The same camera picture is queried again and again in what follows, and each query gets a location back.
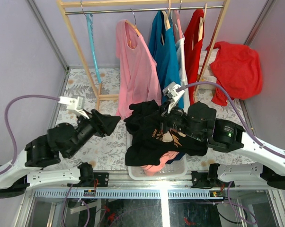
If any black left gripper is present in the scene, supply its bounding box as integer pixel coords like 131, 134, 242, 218
70, 110, 123, 159

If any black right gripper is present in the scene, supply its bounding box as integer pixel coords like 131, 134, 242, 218
143, 98, 204, 141

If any black printed t-shirt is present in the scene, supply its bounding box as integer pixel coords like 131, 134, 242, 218
124, 100, 208, 166

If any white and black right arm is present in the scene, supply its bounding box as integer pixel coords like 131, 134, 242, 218
160, 101, 285, 190

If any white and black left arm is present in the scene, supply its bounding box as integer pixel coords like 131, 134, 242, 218
0, 110, 121, 198

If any pink t-shirt on hanger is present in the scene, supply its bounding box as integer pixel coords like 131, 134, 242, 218
116, 20, 161, 119

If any salmon pink shirt in basket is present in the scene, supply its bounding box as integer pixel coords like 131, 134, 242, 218
141, 151, 179, 176

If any blue t-shirt on hanger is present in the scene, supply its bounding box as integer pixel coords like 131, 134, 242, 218
148, 10, 185, 107

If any white and pink hung shirt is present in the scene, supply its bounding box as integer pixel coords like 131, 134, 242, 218
172, 9, 192, 109

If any wooden hanger under blue shirt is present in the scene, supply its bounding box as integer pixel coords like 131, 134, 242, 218
161, 0, 171, 46

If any red t-shirt on hanger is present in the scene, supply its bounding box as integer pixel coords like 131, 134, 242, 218
183, 9, 205, 114

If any wooden hanger under pink shirt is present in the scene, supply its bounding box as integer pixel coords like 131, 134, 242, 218
125, 9, 141, 37

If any wooden hanger under red shirt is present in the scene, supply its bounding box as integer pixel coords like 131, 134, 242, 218
198, 3, 207, 42

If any blue plastic hanger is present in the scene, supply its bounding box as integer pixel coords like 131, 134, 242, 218
80, 1, 101, 84

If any floral patterned floor mat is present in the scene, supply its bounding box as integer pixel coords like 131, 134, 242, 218
50, 68, 253, 170

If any navy garment in basket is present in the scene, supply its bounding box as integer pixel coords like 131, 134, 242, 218
167, 152, 185, 164

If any white plastic laundry basket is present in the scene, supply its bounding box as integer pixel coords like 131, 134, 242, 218
125, 129, 187, 181

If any red cloth pile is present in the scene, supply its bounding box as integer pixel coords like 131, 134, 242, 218
209, 41, 263, 100

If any wooden clothes rack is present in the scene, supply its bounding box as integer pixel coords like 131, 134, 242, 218
57, 0, 230, 110

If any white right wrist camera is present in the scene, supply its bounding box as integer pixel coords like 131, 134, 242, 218
163, 82, 185, 114

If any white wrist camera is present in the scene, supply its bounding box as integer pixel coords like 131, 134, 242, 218
59, 96, 89, 119
163, 82, 185, 114

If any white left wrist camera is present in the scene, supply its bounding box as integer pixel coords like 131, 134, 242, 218
59, 96, 89, 119

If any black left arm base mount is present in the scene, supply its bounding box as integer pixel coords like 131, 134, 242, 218
77, 163, 109, 188

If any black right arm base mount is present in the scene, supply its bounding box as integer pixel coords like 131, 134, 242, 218
191, 163, 223, 189

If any white slotted cable duct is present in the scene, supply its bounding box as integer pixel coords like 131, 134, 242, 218
34, 189, 224, 200

